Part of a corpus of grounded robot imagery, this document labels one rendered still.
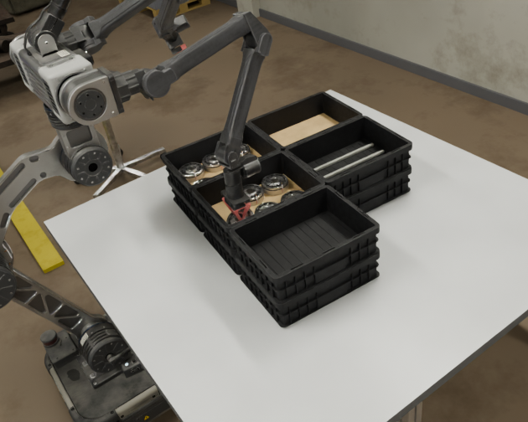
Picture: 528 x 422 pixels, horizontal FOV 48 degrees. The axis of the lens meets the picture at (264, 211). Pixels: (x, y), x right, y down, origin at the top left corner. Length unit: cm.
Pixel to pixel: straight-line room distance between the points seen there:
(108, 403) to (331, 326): 100
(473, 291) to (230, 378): 82
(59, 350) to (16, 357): 52
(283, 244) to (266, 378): 46
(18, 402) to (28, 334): 41
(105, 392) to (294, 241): 101
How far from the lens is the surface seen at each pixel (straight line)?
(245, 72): 191
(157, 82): 175
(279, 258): 195
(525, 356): 280
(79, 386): 258
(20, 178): 211
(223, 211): 219
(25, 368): 310
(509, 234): 226
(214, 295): 206
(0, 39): 604
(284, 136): 258
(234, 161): 191
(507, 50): 438
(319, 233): 203
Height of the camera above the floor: 213
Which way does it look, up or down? 37 degrees down
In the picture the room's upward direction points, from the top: 9 degrees counter-clockwise
